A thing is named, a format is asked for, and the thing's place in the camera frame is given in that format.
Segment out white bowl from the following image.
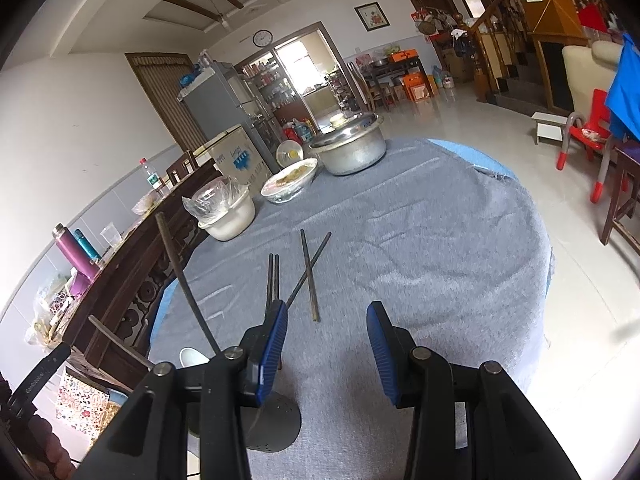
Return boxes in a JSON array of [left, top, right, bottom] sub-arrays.
[[198, 187, 257, 242]]

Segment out blue plastic bag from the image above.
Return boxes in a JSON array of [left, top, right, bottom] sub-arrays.
[[179, 50, 213, 90]]

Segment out brown slatted door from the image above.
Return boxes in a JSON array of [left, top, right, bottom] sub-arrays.
[[125, 52, 206, 153]]

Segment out white chest freezer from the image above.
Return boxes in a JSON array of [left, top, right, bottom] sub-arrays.
[[192, 125, 268, 186]]

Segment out wide brown wooden door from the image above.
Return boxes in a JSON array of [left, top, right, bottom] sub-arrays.
[[408, 0, 453, 26]]

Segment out dark metal utensil holder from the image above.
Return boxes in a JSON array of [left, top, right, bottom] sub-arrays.
[[187, 346, 302, 453]]

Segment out small white fan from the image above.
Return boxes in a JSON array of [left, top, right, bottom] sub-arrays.
[[276, 141, 305, 167]]

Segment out brown wooden chair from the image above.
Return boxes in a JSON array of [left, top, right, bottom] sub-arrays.
[[166, 150, 198, 186]]

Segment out dark wooden side table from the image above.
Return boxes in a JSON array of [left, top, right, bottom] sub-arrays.
[[360, 57, 436, 106]]

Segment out purple thermos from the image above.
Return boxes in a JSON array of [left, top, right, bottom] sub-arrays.
[[54, 223, 101, 281]]

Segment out patterned food bowl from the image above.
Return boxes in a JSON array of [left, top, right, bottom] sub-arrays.
[[261, 157, 319, 204]]

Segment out metal pot lid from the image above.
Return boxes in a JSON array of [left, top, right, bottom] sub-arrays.
[[308, 112, 385, 150]]

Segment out blue jacket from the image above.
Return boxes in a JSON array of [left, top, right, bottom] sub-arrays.
[[604, 32, 640, 143]]

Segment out orange carton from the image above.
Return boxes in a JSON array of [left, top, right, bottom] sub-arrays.
[[402, 72, 435, 102]]

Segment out red child chair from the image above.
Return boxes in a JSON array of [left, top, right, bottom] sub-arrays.
[[556, 89, 616, 204]]

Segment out white spoon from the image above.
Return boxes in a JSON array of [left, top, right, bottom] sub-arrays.
[[179, 347, 211, 368]]

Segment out wooden chair purple seat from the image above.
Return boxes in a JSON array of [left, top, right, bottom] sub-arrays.
[[597, 140, 640, 246]]

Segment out white step stool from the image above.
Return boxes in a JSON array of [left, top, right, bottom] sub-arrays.
[[531, 111, 571, 146]]

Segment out glass display cabinet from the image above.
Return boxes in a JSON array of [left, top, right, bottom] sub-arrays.
[[240, 52, 306, 126]]

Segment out dark wooden dining chair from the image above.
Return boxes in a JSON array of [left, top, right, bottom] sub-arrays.
[[347, 62, 396, 111]]

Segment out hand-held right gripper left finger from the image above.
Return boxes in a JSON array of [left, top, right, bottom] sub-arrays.
[[74, 300, 290, 480]]

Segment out wooden stair railing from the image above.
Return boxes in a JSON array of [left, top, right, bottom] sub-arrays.
[[467, 0, 533, 103]]

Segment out grey tablecloth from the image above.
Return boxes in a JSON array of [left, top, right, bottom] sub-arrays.
[[149, 137, 556, 480]]

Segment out carved wooden sideboard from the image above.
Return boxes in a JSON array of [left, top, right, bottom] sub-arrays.
[[47, 162, 223, 376]]

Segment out grey refrigerator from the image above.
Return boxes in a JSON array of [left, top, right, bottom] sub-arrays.
[[177, 61, 273, 161]]

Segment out floral gift bag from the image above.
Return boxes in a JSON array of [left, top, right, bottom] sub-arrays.
[[55, 366, 123, 436]]

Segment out blue table cover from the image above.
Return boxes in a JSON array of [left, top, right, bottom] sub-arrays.
[[149, 137, 518, 356]]

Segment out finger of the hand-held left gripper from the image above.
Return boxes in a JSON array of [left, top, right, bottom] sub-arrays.
[[9, 342, 72, 418]]

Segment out pile of assorted packets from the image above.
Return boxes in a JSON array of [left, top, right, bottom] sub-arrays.
[[30, 270, 76, 348]]

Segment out red cloth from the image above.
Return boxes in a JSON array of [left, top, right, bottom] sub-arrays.
[[577, 4, 613, 33]]

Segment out beige sofa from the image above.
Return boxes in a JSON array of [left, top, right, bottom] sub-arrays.
[[561, 40, 626, 116]]

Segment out framed picture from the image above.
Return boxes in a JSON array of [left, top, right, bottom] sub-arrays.
[[354, 2, 391, 32]]

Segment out metal pot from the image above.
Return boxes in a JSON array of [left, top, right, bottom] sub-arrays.
[[315, 127, 387, 177]]

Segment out clear water bottle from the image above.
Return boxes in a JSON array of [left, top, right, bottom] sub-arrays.
[[139, 158, 163, 193]]

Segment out teal bottle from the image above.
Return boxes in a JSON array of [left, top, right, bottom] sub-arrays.
[[73, 229, 101, 263]]

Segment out white food bag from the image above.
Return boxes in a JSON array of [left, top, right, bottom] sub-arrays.
[[131, 192, 158, 216]]

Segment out clear plastic bag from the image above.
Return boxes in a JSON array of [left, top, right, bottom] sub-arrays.
[[182, 176, 249, 223]]

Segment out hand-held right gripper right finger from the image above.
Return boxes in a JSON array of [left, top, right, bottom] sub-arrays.
[[366, 301, 583, 480]]

